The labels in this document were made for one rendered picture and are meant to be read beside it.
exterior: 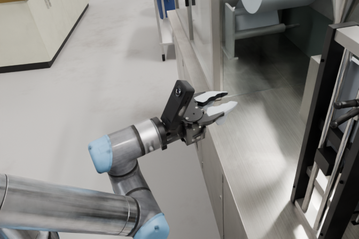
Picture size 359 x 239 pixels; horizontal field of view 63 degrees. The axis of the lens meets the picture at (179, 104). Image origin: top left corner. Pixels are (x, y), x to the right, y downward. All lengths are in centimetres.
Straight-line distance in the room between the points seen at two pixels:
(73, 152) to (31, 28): 175
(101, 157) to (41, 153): 210
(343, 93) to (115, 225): 51
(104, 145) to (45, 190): 18
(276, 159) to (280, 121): 20
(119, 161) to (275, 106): 80
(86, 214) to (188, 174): 166
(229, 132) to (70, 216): 75
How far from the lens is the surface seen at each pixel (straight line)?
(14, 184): 50
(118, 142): 64
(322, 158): 72
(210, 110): 69
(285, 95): 134
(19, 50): 400
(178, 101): 63
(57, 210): 52
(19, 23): 383
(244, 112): 123
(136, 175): 70
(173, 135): 70
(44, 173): 254
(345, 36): 59
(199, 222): 194
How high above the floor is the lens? 167
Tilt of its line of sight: 37 degrees down
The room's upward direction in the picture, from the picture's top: 7 degrees counter-clockwise
